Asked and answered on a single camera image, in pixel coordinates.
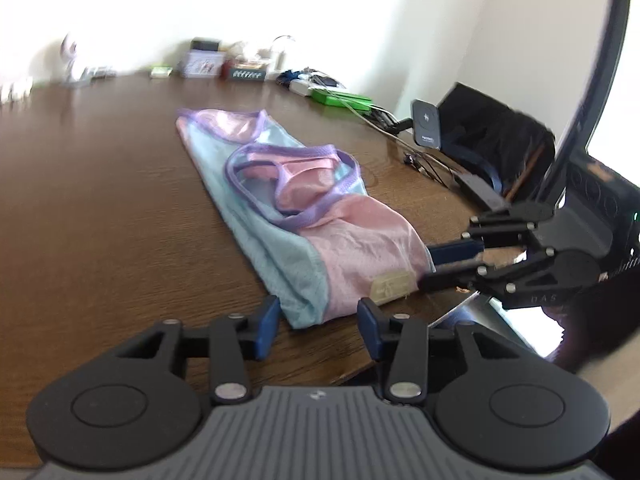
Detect black wireless charger stand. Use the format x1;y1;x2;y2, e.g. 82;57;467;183
387;98;444;151

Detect beige fluffy item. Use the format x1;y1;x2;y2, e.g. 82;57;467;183
227;41;258;61

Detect green box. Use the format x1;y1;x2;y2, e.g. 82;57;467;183
311;87;374;112

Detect black thin cables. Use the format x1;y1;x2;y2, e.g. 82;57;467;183
350;102;468;188

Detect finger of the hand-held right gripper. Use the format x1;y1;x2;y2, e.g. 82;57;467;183
416;246;556;297
426;203;557;267

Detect white power strip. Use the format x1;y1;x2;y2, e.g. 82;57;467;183
289;79;331;97

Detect white adapter block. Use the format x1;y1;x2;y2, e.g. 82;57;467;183
0;77;34;106

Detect white round camera on stand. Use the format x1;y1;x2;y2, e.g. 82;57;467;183
59;34;92;87

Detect black curved frame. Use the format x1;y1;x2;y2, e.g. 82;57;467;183
535;0;632;211

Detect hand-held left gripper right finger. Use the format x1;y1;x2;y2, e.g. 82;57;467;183
357;297;524;406

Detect dark box with red side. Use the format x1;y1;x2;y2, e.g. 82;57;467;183
223;60;271;82

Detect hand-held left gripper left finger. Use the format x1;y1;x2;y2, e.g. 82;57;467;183
116;295;281;406

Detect pink blue purple tank top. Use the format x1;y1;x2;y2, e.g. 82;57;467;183
175;108;436;330

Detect white charger cable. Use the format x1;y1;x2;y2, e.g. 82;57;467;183
269;35;297;81

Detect black bag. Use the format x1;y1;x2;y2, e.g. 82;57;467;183
439;81;557;211

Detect white printed tin box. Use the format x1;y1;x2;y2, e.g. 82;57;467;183
181;51;224;79

